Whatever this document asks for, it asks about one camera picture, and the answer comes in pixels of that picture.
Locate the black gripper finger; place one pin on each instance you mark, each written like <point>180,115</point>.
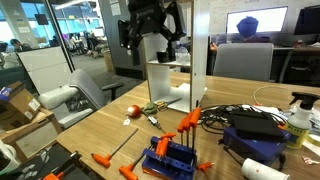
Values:
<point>175,10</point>
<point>136,58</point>

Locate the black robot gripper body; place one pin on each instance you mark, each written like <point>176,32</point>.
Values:
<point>146,17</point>

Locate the black bowl on shelf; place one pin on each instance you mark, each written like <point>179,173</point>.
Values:
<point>162,57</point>

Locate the clear plastic container on shelf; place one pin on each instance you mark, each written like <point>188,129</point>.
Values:
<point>182,55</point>

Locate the white wooden shelf unit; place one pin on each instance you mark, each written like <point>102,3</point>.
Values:
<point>184,78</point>

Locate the green plush toy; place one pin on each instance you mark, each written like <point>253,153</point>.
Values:
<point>151,108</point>

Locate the small metal screwdriver tool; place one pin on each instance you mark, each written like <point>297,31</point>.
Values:
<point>152,120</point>

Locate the person in blue beanie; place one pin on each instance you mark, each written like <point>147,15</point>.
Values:
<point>247,28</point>

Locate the grey office chair left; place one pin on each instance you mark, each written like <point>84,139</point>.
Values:
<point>77,99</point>

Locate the grey office chair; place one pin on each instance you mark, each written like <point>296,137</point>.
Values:
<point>77,99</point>
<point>250,61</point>

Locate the grey office chair back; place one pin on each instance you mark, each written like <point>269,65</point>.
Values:
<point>250,61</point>

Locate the computer monitor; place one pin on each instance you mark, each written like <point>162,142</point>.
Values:
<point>269,19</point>

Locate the blue hex key holder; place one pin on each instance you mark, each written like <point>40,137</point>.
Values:
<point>179,163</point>

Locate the cardboard box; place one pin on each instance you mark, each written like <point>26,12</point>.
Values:
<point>17,106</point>

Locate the black device on box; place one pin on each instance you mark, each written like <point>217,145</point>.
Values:
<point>256,125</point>

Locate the small orange hex key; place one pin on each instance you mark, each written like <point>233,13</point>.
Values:
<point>204,166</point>

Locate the dark monitor right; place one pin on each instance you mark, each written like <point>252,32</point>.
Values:
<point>308,21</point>

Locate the wooden side table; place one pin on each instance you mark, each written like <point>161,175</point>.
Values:
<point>29,139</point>

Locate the black and orange clamp tool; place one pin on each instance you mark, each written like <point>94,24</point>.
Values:
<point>65,168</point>

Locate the blue box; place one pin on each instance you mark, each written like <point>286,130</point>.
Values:
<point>262,151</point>

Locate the spray bottle black trigger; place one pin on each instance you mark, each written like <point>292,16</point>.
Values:
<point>299,123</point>

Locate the white paper roll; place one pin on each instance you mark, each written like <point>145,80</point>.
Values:
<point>254,170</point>

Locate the yellow handled scissors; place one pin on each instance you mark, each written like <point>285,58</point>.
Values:
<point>163,105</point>

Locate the standing orange T-handle keys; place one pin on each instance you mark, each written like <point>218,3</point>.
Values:
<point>189,124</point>

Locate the orange T-handle hex key front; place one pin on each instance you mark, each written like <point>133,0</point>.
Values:
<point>127,171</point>

